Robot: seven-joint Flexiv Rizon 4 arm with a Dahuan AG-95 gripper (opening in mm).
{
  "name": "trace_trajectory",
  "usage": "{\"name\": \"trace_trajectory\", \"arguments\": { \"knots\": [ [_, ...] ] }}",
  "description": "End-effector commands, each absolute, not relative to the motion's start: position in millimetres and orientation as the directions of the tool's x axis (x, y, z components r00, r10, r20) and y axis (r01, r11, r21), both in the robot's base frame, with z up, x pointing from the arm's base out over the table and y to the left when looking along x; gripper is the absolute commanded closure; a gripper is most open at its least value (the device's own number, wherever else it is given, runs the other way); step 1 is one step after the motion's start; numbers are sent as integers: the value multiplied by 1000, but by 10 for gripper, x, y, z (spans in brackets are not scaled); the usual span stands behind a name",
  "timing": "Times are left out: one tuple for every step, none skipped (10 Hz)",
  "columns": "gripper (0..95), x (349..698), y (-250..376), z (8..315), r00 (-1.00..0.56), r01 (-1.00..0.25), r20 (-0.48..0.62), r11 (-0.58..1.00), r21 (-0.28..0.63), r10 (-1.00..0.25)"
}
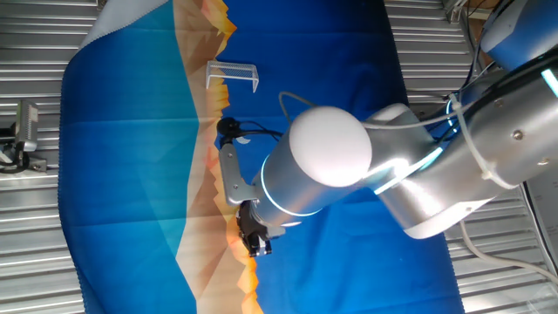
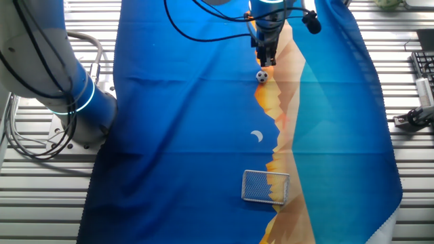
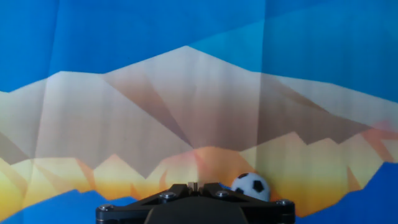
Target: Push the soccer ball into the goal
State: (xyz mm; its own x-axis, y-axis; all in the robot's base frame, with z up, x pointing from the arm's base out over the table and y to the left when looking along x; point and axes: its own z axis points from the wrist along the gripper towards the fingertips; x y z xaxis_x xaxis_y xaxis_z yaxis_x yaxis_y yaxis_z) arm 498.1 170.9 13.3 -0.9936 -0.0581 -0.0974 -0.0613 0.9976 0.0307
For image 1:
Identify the white printed carton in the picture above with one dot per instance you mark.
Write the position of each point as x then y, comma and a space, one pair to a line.
545, 209

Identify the white zip tie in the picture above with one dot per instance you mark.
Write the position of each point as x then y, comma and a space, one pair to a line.
473, 152

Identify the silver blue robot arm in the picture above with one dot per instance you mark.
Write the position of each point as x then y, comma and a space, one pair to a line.
331, 148

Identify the silver fixed depth camera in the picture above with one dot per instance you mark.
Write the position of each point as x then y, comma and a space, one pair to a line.
27, 126

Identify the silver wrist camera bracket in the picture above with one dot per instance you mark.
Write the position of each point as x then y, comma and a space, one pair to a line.
231, 174

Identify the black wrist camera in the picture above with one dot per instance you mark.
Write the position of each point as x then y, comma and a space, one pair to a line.
226, 126

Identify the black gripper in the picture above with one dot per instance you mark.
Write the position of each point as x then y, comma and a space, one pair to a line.
250, 224

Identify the blue printed mountain cloth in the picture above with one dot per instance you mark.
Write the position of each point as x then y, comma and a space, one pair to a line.
131, 174

